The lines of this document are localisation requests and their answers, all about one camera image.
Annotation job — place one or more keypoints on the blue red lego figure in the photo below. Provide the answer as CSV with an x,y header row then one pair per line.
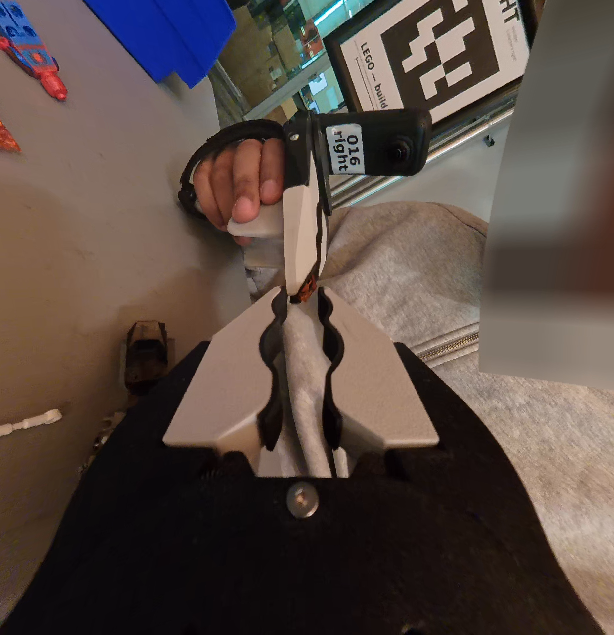
x,y
29,49

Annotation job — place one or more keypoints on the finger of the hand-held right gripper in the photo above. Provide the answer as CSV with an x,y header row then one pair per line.
x,y
324,243
299,228

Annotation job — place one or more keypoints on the black lego motorcycle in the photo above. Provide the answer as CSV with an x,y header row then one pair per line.
x,y
145,357

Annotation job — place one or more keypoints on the small black lego assembly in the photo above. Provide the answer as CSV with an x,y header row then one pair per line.
x,y
302,290

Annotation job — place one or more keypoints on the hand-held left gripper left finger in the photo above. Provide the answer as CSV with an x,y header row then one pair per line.
x,y
217,397

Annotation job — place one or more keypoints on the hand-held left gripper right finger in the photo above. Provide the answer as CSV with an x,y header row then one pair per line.
x,y
386,397

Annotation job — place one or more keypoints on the plain blue storage bin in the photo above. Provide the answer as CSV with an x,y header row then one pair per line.
x,y
163,34

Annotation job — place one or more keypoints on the person's right hand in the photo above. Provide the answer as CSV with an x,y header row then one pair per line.
x,y
237,183

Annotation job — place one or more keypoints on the orange crystal lego piece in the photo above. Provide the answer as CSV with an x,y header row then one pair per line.
x,y
2,134

